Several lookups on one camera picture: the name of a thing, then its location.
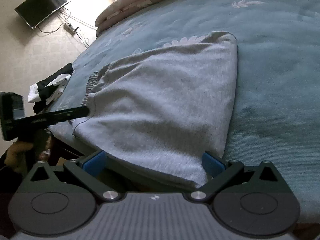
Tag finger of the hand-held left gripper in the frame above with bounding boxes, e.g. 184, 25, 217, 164
62, 106, 90, 123

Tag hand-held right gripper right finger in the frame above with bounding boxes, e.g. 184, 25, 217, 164
187, 151, 286, 202

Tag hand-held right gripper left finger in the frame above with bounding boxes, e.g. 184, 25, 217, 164
30, 149, 123, 202

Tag grey drawstring sweatpants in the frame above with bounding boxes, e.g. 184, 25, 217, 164
72, 31, 238, 189

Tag dark clothes pile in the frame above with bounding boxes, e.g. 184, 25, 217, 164
27, 63, 74, 114

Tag person's left hand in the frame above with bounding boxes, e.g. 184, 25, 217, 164
5, 136, 55, 173

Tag dark flat screen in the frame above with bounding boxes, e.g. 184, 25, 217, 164
14, 0, 73, 29

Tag teal floral bed sheet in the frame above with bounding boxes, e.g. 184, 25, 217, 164
47, 0, 320, 203

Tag pink floral folded quilt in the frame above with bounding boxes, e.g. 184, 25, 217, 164
95, 0, 218, 34

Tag dark wooden bed frame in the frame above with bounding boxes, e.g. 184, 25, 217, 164
49, 130, 100, 170

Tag wall socket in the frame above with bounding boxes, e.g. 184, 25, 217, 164
64, 23, 80, 35

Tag black wall cable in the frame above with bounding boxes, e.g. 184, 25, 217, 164
37, 7, 98, 48

